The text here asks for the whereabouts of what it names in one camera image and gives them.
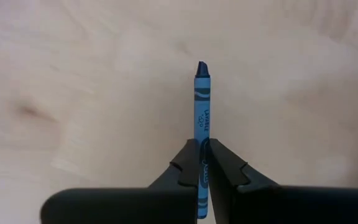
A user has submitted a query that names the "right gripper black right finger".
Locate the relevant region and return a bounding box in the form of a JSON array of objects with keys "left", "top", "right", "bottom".
[{"left": 208, "top": 138, "right": 358, "bottom": 224}]

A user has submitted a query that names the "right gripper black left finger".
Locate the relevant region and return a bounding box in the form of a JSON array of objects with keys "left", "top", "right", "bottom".
[{"left": 40, "top": 138, "right": 200, "bottom": 224}]

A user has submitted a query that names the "blue crayon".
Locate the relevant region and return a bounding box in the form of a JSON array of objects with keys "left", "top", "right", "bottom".
[{"left": 193, "top": 60, "right": 211, "bottom": 220}]

